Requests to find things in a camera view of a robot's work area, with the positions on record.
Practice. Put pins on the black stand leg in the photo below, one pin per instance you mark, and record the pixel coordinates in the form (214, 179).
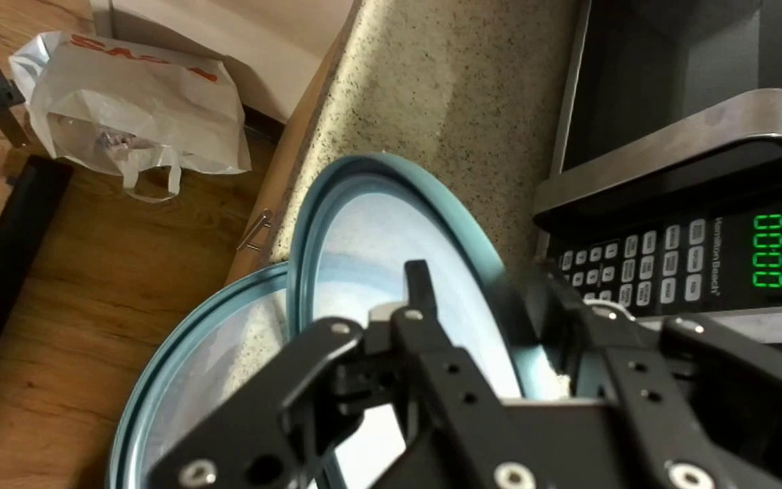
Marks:
(5, 262)

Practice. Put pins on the stainless steel microwave oven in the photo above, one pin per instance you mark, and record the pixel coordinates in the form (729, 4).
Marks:
(678, 164)

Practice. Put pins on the cardboard box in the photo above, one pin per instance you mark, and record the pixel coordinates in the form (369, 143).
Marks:
(244, 37)

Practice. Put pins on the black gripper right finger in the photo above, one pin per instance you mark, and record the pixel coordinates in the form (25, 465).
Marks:
(718, 407)

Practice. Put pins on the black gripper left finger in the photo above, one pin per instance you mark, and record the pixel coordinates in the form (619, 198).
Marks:
(445, 397)

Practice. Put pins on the white plastic shopping bag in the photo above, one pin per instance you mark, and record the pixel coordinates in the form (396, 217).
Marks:
(129, 103)

